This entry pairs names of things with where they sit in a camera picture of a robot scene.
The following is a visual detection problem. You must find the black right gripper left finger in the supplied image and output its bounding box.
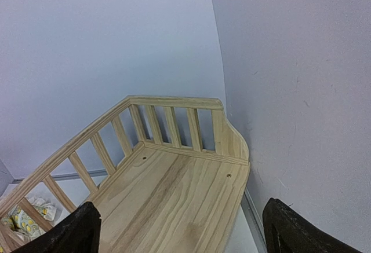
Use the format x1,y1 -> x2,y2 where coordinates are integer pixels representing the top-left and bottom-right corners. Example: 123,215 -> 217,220
15,201 -> 101,253

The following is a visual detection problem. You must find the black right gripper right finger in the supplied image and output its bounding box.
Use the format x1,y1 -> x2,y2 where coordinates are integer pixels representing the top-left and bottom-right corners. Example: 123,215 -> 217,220
263,198 -> 358,252

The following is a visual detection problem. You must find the lemon print bed cushion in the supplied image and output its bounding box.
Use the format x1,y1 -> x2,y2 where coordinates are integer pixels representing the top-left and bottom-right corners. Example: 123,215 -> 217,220
1,197 -> 57,240

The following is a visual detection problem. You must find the wooden pet bed frame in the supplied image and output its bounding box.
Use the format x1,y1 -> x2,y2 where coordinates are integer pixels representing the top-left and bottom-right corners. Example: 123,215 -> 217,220
1,96 -> 250,252

